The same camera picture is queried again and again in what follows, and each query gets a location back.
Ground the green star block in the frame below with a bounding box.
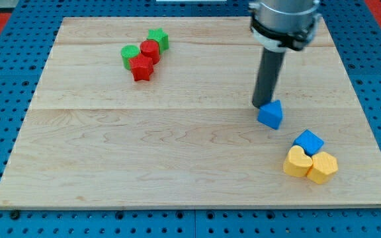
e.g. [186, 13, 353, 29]
[147, 28, 169, 55]

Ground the light wooden board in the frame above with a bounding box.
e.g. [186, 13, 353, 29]
[0, 17, 381, 210]

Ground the yellow hexagon block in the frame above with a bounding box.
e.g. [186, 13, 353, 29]
[306, 151, 339, 184]

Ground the red star block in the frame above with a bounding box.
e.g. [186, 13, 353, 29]
[129, 54, 153, 81]

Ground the yellow heart block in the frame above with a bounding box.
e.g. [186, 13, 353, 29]
[282, 145, 313, 177]

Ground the blue triangle block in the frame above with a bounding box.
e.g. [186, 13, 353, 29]
[257, 100, 283, 130]

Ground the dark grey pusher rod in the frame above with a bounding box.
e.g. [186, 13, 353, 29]
[252, 48, 286, 108]

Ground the blue cube block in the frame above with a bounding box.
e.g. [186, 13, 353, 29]
[293, 130, 324, 156]

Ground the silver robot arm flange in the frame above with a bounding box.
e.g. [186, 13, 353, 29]
[249, 0, 321, 53]

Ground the green circle block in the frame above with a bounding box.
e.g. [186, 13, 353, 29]
[120, 45, 140, 70]

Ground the red circle block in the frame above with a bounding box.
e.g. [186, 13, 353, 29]
[140, 40, 160, 64]

